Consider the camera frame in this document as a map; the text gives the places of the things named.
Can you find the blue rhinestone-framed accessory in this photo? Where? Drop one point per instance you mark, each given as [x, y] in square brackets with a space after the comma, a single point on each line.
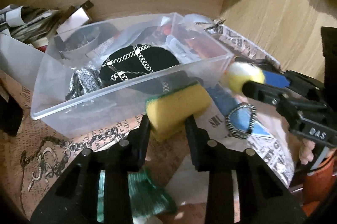
[229, 107]

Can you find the silver glitter items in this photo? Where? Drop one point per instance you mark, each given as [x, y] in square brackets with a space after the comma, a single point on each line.
[83, 81]

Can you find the small silver bowl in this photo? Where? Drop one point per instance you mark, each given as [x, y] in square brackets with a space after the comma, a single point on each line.
[77, 43]

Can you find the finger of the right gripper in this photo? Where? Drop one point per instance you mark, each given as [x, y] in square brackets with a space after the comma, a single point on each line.
[287, 80]
[287, 103]

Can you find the clear plastic storage bin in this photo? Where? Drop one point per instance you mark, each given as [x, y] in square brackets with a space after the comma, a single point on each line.
[202, 59]

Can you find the black chain-pattern fabric pouch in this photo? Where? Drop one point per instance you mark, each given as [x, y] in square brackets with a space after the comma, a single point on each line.
[134, 61]

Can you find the person's right hand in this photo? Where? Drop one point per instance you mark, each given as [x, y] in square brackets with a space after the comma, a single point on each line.
[305, 153]

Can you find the yellow green sponge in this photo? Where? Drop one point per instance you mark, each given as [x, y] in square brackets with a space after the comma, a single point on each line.
[167, 113]

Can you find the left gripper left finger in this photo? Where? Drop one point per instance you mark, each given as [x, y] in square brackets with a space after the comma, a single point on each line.
[73, 198]

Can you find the yellow white plush ball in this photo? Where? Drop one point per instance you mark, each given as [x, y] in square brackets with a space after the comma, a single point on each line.
[238, 73]

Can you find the stack of newspapers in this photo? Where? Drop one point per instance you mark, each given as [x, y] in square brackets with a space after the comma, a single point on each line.
[36, 26]

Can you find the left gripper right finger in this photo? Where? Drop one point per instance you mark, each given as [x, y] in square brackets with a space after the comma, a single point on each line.
[263, 198]

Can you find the green knitted cloth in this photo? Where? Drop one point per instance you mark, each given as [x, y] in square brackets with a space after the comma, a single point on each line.
[148, 199]

